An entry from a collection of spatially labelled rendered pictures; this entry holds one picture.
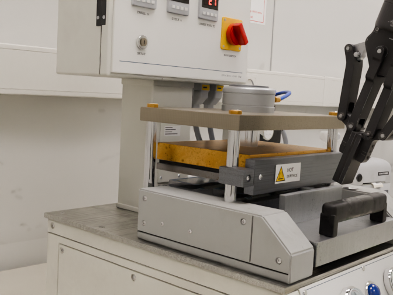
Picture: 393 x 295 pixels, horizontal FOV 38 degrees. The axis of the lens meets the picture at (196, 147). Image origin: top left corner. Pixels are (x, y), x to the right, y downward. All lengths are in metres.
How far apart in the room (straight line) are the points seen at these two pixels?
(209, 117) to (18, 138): 0.61
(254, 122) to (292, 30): 1.17
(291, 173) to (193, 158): 0.14
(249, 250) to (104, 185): 0.76
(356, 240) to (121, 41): 0.42
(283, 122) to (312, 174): 0.10
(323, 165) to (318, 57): 1.17
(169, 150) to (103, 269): 0.20
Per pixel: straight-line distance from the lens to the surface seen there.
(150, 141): 0.82
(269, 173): 0.75
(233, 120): 0.71
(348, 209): 0.74
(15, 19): 1.26
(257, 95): 0.83
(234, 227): 0.69
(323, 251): 0.71
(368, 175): 1.77
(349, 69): 0.77
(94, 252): 0.88
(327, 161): 0.87
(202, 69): 0.98
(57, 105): 1.30
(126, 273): 0.83
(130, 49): 0.87
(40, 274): 1.25
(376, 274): 0.82
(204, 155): 0.79
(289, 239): 0.66
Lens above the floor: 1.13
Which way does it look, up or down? 5 degrees down
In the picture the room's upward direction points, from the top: 3 degrees clockwise
